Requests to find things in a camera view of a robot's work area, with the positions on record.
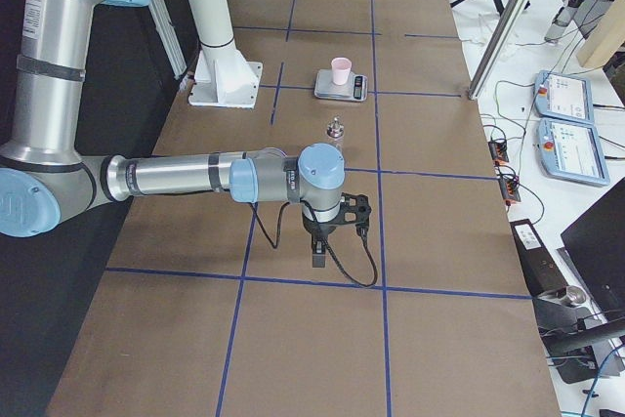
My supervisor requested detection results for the black power strip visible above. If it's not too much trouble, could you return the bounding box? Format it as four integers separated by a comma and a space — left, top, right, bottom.
487, 139, 521, 207

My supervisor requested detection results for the black monitor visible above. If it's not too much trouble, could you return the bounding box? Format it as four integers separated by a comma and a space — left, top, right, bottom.
561, 180, 624, 311

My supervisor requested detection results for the pink plastic cup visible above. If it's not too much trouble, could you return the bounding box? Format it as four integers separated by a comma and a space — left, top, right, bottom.
331, 57, 352, 87

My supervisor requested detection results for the white pedestal column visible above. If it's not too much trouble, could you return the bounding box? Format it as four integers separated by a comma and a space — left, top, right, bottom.
188, 0, 263, 108

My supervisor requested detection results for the digital kitchen scale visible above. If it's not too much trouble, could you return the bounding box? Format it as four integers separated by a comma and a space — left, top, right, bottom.
313, 69, 368, 103

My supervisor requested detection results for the aluminium frame post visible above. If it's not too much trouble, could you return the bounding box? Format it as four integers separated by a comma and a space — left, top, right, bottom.
467, 0, 528, 100

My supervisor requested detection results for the upper blue teach pendant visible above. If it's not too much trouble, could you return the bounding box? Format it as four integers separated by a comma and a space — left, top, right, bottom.
534, 70, 594, 124

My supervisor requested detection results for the lower blue teach pendant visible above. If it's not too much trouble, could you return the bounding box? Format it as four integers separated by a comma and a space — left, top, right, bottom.
537, 118, 610, 187

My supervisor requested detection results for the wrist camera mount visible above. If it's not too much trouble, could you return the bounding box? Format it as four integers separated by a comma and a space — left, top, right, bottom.
334, 192, 372, 238

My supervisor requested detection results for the blue teach pendant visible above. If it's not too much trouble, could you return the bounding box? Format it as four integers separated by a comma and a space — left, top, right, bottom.
534, 70, 594, 124
537, 118, 610, 187

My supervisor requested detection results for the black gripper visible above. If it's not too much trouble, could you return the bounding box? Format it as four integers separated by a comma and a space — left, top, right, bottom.
302, 212, 341, 269

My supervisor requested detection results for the clear glass sauce bottle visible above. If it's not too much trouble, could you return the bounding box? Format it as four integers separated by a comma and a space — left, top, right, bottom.
325, 115, 345, 152

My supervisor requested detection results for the black box with label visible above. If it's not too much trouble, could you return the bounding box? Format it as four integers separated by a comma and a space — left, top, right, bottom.
510, 219, 568, 297

